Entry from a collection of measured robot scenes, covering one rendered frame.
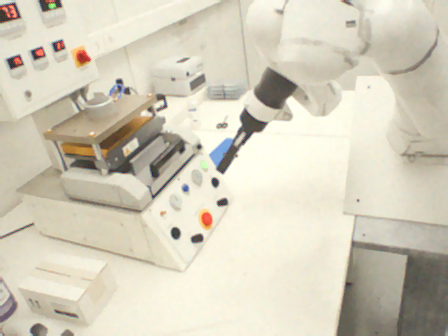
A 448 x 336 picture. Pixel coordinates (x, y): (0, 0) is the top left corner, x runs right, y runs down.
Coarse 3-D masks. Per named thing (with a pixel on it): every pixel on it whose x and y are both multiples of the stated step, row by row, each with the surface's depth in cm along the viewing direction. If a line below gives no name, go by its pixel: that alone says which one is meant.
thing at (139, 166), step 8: (160, 136) 108; (152, 144) 104; (160, 144) 107; (144, 152) 101; (152, 152) 104; (160, 152) 108; (184, 152) 106; (192, 152) 110; (136, 160) 98; (144, 160) 101; (152, 160) 104; (168, 160) 103; (176, 160) 103; (184, 160) 106; (136, 168) 98; (144, 168) 101; (160, 168) 100; (168, 168) 99; (176, 168) 103; (136, 176) 98; (144, 176) 97; (160, 176) 96; (168, 176) 100; (144, 184) 94; (152, 184) 94; (160, 184) 97; (152, 192) 94
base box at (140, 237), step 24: (48, 216) 110; (72, 216) 104; (96, 216) 99; (120, 216) 94; (144, 216) 91; (72, 240) 111; (96, 240) 105; (120, 240) 100; (144, 240) 96; (168, 264) 97
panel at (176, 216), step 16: (208, 176) 114; (176, 192) 101; (192, 192) 106; (208, 192) 111; (224, 192) 117; (160, 208) 95; (192, 208) 104; (208, 208) 109; (224, 208) 115; (160, 224) 94; (176, 224) 98; (192, 224) 103; (176, 240) 97; (192, 256) 99
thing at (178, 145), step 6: (180, 138) 105; (174, 144) 102; (180, 144) 104; (168, 150) 99; (174, 150) 101; (180, 150) 106; (162, 156) 97; (168, 156) 99; (156, 162) 95; (162, 162) 97; (150, 168) 95; (156, 168) 94; (156, 174) 95
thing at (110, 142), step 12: (132, 120) 108; (144, 120) 107; (120, 132) 102; (132, 132) 102; (60, 144) 101; (72, 144) 100; (84, 144) 98; (108, 144) 96; (72, 156) 101; (84, 156) 99
